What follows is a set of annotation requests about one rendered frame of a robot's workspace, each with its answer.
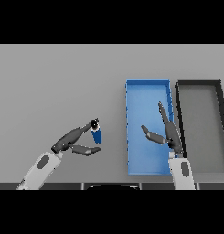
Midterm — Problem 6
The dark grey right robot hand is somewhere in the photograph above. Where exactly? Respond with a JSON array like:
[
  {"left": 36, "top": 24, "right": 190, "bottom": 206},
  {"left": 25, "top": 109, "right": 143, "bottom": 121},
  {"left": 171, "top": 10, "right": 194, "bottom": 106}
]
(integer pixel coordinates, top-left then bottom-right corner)
[{"left": 140, "top": 101, "right": 185, "bottom": 159}]

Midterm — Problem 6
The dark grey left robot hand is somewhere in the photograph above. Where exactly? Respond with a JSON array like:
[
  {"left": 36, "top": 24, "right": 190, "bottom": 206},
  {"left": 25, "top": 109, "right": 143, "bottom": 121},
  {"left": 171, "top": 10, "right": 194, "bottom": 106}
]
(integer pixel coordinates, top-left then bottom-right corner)
[{"left": 50, "top": 118, "right": 101, "bottom": 157}]

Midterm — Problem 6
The blue pipe with dark end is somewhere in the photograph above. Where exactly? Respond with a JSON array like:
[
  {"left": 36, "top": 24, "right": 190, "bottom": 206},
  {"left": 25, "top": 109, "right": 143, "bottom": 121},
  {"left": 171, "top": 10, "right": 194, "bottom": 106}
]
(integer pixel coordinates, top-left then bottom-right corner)
[{"left": 90, "top": 119, "right": 103, "bottom": 145}]

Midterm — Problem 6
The blue rectangular bin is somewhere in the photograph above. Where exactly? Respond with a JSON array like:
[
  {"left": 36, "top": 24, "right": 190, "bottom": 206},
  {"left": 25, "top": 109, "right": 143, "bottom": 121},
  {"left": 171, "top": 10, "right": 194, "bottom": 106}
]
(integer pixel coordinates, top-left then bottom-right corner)
[{"left": 124, "top": 78, "right": 176, "bottom": 176}]

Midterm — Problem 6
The dark grey rectangular bin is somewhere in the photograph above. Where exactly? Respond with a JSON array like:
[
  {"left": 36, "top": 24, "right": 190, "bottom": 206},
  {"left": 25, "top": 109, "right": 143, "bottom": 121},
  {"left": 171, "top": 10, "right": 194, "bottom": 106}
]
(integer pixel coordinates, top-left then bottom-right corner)
[{"left": 174, "top": 79, "right": 224, "bottom": 174}]

